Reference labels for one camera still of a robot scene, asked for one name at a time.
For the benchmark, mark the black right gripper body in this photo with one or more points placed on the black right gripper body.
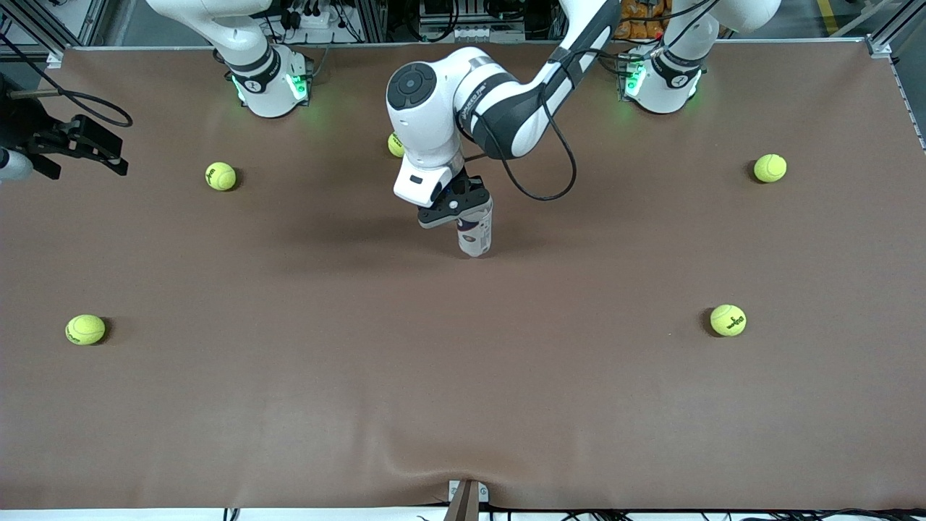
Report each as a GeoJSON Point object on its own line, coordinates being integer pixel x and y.
{"type": "Point", "coordinates": [29, 124]}

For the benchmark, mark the clear tennis ball can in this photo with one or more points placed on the clear tennis ball can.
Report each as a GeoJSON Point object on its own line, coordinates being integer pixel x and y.
{"type": "Point", "coordinates": [475, 239]}

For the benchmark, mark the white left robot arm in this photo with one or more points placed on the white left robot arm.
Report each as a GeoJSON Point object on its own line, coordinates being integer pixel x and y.
{"type": "Point", "coordinates": [427, 123]}

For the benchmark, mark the yellow tennis ball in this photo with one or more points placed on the yellow tennis ball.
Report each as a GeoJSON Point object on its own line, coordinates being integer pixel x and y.
{"type": "Point", "coordinates": [221, 176]}
{"type": "Point", "coordinates": [85, 329]}
{"type": "Point", "coordinates": [728, 320]}
{"type": "Point", "coordinates": [770, 168]}
{"type": "Point", "coordinates": [395, 147]}

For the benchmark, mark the white terminal block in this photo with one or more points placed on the white terminal block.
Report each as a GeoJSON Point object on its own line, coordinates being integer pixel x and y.
{"type": "Point", "coordinates": [485, 33]}

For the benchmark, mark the brown table mat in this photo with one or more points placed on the brown table mat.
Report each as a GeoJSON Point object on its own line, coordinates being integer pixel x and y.
{"type": "Point", "coordinates": [463, 376]}

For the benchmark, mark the white power strip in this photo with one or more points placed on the white power strip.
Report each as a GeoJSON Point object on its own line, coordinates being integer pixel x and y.
{"type": "Point", "coordinates": [311, 19]}

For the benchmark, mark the orange mesh bag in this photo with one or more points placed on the orange mesh bag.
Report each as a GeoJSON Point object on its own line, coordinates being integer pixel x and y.
{"type": "Point", "coordinates": [640, 29]}

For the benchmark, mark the grey corner bracket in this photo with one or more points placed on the grey corner bracket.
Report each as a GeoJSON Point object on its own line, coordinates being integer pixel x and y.
{"type": "Point", "coordinates": [55, 59]}
{"type": "Point", "coordinates": [878, 49]}

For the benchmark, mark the aluminium frame post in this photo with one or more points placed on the aluminium frame post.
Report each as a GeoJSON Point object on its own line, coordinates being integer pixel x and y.
{"type": "Point", "coordinates": [374, 20]}

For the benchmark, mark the grey metal post bracket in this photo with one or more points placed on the grey metal post bracket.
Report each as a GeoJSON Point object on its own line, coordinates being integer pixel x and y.
{"type": "Point", "coordinates": [466, 506]}

